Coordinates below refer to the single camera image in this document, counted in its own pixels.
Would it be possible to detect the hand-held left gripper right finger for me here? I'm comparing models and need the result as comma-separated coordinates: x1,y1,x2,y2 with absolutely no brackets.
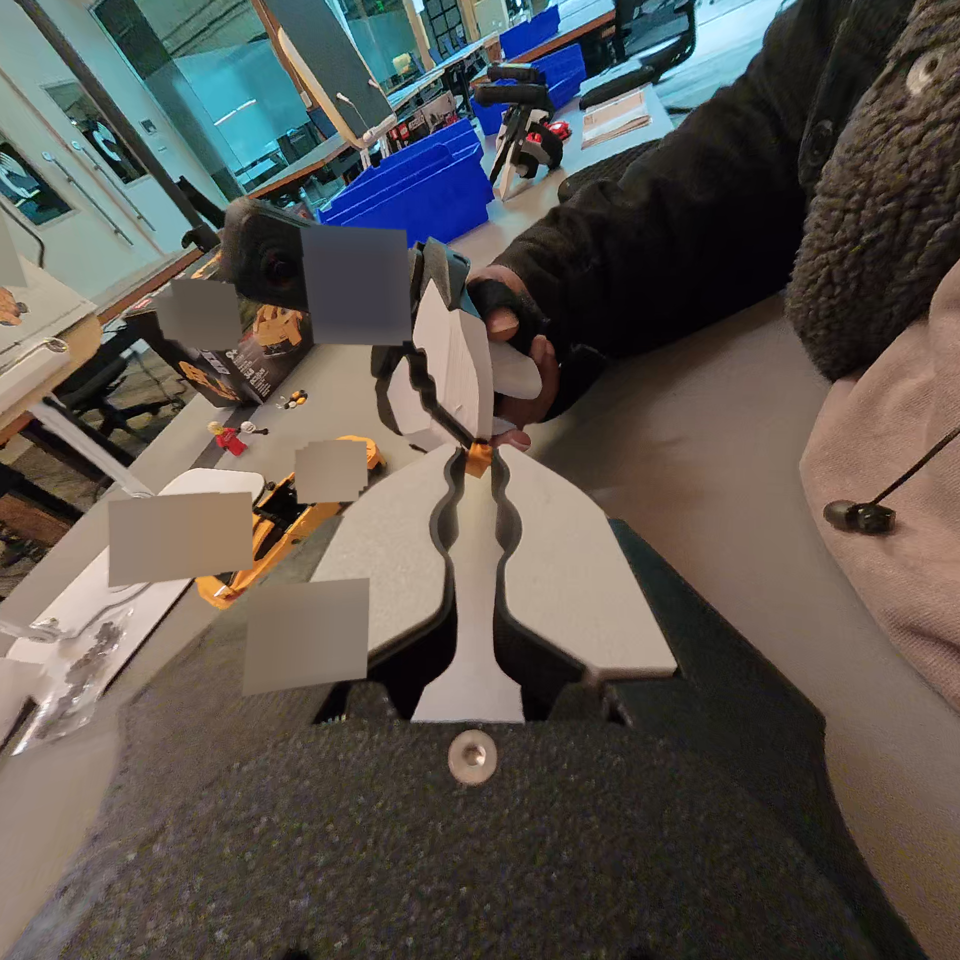
491,445,680,725

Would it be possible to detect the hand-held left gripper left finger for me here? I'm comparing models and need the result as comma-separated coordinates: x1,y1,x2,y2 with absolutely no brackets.
309,447,462,723

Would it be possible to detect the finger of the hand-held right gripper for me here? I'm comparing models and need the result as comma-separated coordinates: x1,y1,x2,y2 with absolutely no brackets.
411,285,496,444
375,366,468,453

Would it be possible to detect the person's right forearm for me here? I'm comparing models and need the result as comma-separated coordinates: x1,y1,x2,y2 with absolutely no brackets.
495,0,912,361

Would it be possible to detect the lego set box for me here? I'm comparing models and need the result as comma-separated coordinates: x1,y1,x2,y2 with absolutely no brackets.
123,288,315,408

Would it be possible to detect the orange lego car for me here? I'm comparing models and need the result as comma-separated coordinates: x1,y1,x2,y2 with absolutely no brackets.
196,435,387,610

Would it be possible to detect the small dark lego box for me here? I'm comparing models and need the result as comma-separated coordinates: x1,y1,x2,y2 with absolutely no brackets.
386,93,459,149

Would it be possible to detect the lego instruction booklet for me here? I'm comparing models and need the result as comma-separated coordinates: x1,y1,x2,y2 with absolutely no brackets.
0,217,99,357

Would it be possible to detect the person's right hand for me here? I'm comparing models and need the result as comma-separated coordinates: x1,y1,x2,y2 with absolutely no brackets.
465,264,561,451

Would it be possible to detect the blue plastic bin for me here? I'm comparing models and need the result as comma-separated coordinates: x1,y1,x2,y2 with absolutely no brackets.
498,3,561,61
330,118,485,181
472,43,588,136
318,142,496,249

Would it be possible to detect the spare hand-held gripper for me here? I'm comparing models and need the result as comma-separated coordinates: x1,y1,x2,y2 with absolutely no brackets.
472,63,571,202

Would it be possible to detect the black wrist rest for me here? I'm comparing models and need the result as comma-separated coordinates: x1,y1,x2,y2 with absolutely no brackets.
558,138,670,204
579,66,657,111

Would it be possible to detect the tan paper booklet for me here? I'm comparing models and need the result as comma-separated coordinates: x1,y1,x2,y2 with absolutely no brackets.
581,86,654,150

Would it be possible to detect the black earphone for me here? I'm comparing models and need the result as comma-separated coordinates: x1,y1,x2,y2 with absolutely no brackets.
822,427,960,535

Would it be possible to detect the person's beige hoodie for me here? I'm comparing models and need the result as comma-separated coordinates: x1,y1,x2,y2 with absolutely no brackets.
798,262,960,714

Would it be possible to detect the clear bag of black parts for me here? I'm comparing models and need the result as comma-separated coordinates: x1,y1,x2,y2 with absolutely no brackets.
15,607,138,753

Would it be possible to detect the black office chair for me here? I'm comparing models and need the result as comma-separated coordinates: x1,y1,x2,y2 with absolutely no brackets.
613,0,699,85

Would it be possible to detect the person's dark fleece jacket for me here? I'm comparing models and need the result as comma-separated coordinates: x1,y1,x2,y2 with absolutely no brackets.
783,0,960,384

